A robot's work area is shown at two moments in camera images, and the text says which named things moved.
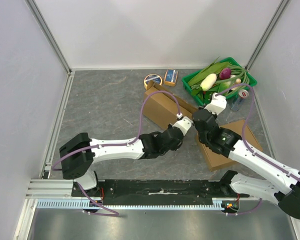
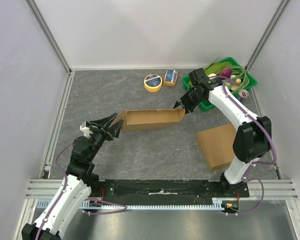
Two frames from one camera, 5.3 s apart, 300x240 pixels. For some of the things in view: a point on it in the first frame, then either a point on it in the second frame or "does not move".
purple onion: [225, 74] does not move
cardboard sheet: [162, 108] to [148, 119]
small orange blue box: [170, 78] does not move
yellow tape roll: [150, 79] does not move
